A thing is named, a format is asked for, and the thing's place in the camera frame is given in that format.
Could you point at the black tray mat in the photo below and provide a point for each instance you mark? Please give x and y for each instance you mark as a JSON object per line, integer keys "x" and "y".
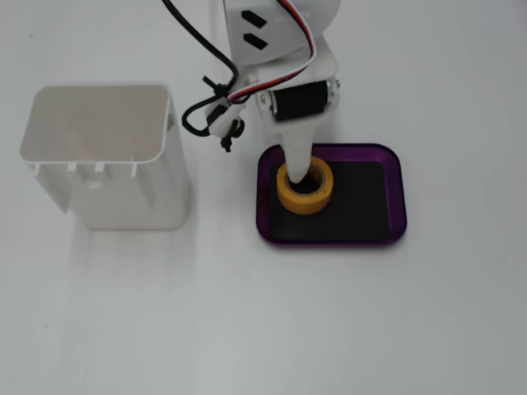
{"x": 358, "y": 205}

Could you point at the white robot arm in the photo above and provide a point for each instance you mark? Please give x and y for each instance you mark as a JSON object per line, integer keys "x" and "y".
{"x": 263, "y": 24}

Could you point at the yellow masking tape roll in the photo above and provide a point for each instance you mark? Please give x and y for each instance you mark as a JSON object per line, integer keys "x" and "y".
{"x": 304, "y": 203}

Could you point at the purple metal tray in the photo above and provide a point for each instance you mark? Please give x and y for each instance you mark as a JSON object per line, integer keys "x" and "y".
{"x": 396, "y": 185}

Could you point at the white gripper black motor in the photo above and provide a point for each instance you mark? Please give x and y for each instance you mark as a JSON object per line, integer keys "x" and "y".
{"x": 299, "y": 101}

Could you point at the white plastic container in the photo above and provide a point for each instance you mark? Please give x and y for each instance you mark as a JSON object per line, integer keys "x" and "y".
{"x": 123, "y": 197}

